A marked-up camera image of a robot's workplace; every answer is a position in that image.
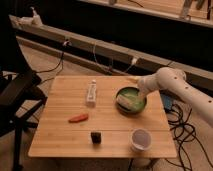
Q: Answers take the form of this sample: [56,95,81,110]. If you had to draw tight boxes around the black floor cables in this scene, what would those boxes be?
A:
[165,103,213,171]

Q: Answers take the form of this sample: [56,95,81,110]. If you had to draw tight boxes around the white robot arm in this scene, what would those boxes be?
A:
[127,67,213,128]

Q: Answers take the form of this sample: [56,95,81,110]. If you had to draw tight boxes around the white spray bottle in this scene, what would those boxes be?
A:
[18,6,44,28]

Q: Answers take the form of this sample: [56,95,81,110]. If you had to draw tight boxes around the white plug with cable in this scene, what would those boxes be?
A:
[92,40,139,76]

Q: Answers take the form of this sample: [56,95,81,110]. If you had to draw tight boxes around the black eraser block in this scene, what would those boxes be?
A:
[91,132,101,144]

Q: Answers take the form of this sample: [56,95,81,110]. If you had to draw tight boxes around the white tube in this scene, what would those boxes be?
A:
[86,80,97,107]

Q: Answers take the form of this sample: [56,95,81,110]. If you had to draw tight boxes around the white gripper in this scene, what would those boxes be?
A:
[117,92,143,110]

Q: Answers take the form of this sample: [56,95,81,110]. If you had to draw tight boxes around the black cable left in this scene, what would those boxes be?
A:
[34,39,72,86]

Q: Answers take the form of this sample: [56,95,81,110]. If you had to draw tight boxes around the orange carrot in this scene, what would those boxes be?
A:
[68,114,89,123]

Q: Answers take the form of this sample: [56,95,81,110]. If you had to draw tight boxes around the green bowl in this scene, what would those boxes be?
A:
[115,87,147,114]

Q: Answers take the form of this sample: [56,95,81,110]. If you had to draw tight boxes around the blue device on floor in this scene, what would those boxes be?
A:
[161,94,173,110]

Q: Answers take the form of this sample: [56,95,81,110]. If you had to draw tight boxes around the black chair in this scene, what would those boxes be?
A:
[0,71,47,171]

